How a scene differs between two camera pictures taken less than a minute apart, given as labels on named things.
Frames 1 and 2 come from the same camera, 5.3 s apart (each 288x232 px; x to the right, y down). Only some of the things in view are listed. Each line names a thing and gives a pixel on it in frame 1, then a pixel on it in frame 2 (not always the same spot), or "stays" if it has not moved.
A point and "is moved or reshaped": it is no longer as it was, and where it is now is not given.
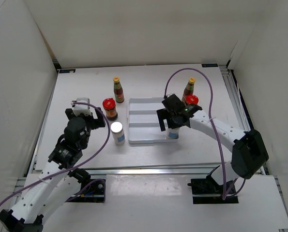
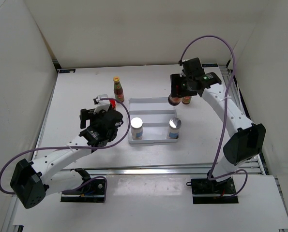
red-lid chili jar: [191, 99] is moved or reshaped
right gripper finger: [162, 114] → [176, 81]
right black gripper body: [172, 122] → [189, 79]
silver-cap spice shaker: [116, 128] is moved or reshaped
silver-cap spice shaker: [173, 133] stays
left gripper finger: [69, 112] → [85, 114]
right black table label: [209, 65] stays
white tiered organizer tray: [144, 123] stays
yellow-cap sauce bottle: [118, 90] stays
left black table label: [67, 71] stays
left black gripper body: [84, 144] → [95, 119]
